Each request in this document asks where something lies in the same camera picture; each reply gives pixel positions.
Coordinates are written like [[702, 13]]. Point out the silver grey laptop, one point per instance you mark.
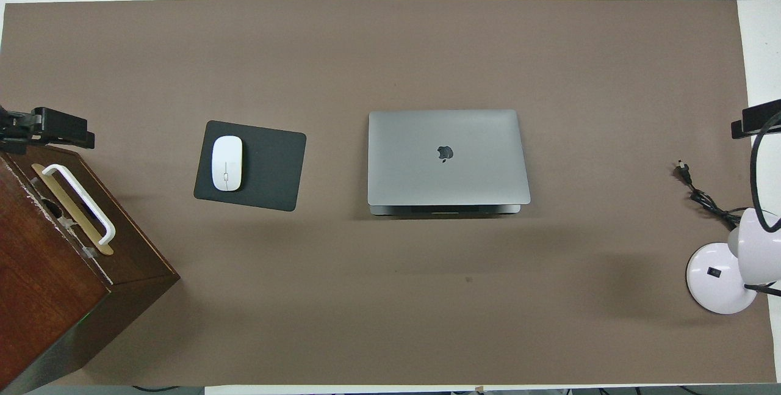
[[415, 163]]

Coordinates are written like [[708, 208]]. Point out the dark brown wooden box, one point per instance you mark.
[[49, 297]]

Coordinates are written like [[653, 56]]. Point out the white computer mouse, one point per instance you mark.
[[227, 163]]

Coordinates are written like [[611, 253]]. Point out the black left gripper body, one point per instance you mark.
[[15, 129]]

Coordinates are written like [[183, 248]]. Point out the brown table mat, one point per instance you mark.
[[390, 297]]

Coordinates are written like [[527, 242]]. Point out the white desk lamp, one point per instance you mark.
[[714, 279]]

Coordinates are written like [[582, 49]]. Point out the black mouse pad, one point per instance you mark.
[[274, 166]]

